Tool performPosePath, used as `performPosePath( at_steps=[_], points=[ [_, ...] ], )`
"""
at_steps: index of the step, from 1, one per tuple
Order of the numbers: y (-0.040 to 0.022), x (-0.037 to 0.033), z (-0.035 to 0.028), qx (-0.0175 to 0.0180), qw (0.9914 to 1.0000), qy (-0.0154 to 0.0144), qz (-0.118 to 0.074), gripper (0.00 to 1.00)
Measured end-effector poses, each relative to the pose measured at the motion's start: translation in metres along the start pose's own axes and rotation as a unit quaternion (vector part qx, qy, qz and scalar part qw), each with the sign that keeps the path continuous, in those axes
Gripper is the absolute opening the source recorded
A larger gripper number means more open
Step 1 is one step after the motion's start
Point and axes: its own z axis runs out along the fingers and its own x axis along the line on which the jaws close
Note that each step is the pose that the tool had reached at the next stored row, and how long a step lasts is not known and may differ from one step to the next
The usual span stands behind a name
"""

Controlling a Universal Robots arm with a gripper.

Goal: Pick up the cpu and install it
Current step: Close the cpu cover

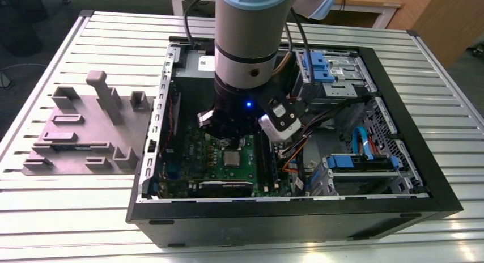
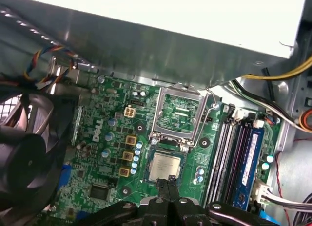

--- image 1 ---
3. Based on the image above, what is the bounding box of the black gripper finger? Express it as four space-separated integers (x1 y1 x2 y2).
195 109 224 138

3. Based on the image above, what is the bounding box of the silver square CPU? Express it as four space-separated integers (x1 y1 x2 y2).
223 150 243 167

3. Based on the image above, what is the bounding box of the CPU socket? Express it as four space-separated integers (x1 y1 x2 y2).
220 148 245 170

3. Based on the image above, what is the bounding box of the grey power supply unit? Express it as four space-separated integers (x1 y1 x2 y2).
172 49 217 119

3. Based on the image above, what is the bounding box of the green motherboard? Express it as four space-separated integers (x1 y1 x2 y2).
156 124 300 198

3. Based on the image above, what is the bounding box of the black RAM slot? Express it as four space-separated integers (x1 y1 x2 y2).
253 135 268 190
261 141 275 190

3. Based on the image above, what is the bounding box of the RAM stick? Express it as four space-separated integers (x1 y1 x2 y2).
268 141 281 187
51 143 95 151

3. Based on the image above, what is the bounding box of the black graphics card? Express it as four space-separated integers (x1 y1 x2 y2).
188 179 255 198

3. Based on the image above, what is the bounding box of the metal drive cage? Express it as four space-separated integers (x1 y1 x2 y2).
291 49 379 114

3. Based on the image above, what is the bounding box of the grey parts rack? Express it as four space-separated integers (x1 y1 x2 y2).
21 70 156 176

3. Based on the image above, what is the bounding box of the blue disk carrier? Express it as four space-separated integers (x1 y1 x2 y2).
325 154 401 173

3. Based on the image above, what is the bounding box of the black PC case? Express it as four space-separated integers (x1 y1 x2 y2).
125 36 464 248

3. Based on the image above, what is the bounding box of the metal disk bay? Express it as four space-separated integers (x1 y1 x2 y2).
320 154 415 196

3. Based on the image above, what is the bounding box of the wooden desk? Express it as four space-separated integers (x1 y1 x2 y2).
336 0 405 30

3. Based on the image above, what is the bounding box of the brown wooden cabinet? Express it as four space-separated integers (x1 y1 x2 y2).
389 0 484 69

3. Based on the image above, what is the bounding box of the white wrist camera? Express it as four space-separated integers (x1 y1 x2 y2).
257 100 308 142

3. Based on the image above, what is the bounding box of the black cable bundle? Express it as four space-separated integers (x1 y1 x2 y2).
300 95 379 139

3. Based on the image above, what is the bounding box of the orange data cable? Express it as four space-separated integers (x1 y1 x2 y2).
280 138 309 173

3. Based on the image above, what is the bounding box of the blue plastic drive bracket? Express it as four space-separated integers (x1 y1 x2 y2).
301 52 339 83

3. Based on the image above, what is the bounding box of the black camera cable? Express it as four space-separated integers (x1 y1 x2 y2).
183 0 216 48
287 6 317 82

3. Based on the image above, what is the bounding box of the blue flat data cable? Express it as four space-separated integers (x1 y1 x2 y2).
351 126 376 162

